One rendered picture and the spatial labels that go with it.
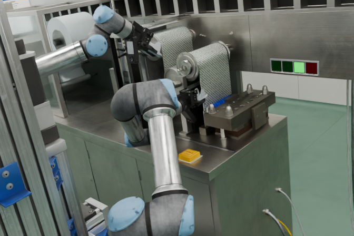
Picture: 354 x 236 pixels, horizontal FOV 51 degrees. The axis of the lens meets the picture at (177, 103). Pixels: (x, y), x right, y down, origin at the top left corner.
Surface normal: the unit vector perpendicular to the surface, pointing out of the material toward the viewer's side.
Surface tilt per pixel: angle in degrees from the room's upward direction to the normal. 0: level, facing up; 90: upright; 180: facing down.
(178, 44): 92
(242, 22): 90
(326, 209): 0
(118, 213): 8
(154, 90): 46
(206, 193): 90
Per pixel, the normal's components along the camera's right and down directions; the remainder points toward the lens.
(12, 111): 0.73, 0.12
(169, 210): -0.13, -0.44
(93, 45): 0.24, 0.29
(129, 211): -0.27, -0.91
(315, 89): -0.68, 0.33
